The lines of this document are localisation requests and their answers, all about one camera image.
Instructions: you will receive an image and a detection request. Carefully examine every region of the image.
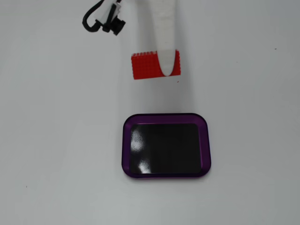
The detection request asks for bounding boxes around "purple tray with black bottom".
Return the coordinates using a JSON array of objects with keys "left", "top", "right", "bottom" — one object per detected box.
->
[{"left": 121, "top": 112, "right": 212, "bottom": 180}]

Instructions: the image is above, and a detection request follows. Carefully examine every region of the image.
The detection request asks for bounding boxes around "red studded cube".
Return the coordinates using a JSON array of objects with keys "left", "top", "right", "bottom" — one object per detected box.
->
[{"left": 130, "top": 49, "right": 181, "bottom": 81}]

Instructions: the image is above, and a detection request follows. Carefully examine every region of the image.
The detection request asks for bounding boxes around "black camera cable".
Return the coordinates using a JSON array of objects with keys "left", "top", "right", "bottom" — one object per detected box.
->
[{"left": 82, "top": 0, "right": 105, "bottom": 33}]

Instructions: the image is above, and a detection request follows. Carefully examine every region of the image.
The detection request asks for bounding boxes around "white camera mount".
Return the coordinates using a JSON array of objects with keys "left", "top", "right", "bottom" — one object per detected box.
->
[{"left": 93, "top": 0, "right": 122, "bottom": 25}]

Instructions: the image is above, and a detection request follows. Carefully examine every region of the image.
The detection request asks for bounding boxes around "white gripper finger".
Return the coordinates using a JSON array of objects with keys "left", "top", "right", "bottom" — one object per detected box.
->
[{"left": 145, "top": 0, "right": 177, "bottom": 77}]

